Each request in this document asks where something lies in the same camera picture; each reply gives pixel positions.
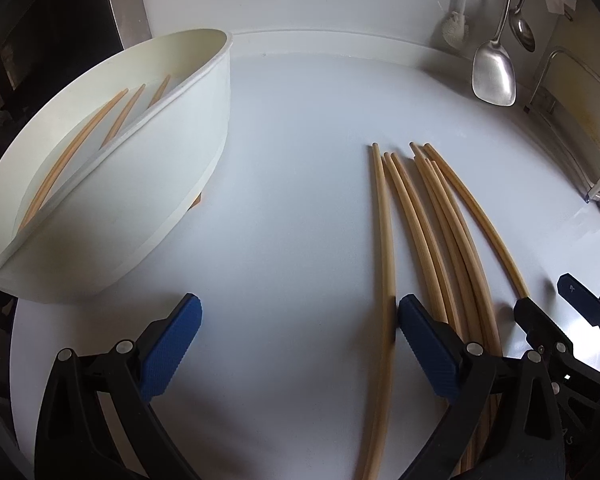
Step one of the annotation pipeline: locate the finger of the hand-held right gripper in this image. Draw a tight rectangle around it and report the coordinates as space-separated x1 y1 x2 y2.
513 298 574 362
557 273 600 356

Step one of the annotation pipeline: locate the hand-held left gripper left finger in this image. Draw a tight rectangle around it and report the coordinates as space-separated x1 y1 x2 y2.
34 292 204 480

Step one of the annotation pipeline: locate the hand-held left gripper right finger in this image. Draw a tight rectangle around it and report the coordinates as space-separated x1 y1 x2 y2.
396 294 567 480

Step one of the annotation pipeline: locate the bundle of wooden chopsticks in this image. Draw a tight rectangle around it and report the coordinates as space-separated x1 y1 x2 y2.
382 141 503 480

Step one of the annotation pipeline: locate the long wooden chopstick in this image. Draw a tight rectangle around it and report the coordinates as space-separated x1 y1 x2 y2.
16 88 130 235
146 75 172 109
423 143 531 301
99 83 147 150
354 143 398 480

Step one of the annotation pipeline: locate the white round plastic basin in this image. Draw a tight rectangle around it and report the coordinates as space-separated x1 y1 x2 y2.
0 29 233 305

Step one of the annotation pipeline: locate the cream cutting board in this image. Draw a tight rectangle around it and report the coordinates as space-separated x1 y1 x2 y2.
545 52 600 186

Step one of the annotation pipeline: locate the metal spatula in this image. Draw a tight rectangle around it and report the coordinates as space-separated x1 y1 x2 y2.
471 0 523 107

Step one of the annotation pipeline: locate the metal ladle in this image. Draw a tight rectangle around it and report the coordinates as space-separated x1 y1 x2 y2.
509 0 537 54

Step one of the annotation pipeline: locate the white dish brush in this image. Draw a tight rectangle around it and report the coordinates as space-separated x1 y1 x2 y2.
439 0 473 50

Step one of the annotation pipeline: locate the silver metal trim strip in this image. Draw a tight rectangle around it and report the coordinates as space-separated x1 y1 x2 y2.
100 0 149 52

